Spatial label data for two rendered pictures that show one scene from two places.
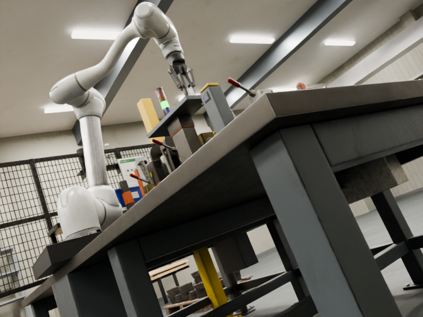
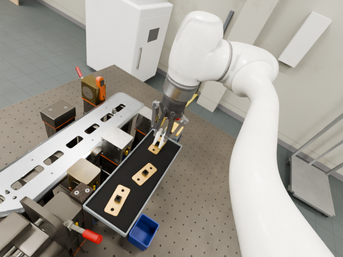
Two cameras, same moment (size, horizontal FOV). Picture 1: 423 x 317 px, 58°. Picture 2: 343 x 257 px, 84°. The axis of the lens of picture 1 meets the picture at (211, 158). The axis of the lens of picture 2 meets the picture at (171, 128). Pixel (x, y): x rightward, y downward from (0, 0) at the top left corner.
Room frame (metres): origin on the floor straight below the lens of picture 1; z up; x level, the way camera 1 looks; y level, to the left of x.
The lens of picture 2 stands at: (1.86, 0.37, 1.71)
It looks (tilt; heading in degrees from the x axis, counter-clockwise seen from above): 43 degrees down; 233
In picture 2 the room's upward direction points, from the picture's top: 23 degrees clockwise
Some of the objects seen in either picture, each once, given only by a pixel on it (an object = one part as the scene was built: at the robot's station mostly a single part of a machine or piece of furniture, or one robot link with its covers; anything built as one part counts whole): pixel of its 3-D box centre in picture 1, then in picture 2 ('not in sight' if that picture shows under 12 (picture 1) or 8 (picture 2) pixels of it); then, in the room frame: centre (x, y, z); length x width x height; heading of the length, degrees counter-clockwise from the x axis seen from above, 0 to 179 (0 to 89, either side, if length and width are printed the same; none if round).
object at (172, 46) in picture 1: (172, 51); (180, 85); (1.60, -0.02, 1.43); 0.09 x 0.09 x 0.06
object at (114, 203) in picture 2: not in sight; (118, 199); (1.77, 0.15, 1.17); 0.08 x 0.04 x 0.01; 52
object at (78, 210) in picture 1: (78, 210); not in sight; (1.68, 0.65, 0.92); 0.18 x 0.16 x 0.22; 168
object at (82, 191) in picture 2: not in sight; (83, 214); (1.86, 0.08, 0.90); 0.05 x 0.05 x 0.40; 43
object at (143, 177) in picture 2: not in sight; (145, 173); (1.67, 0.09, 1.17); 0.08 x 0.04 x 0.01; 32
